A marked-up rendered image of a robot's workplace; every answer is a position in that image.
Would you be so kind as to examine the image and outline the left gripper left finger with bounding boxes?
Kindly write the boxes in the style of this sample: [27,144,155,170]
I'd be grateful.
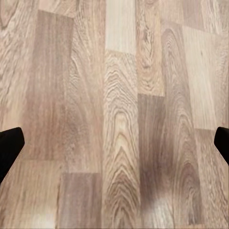
[0,127,25,184]

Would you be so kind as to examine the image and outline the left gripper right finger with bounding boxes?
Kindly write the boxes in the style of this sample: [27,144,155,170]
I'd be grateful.
[214,127,229,165]

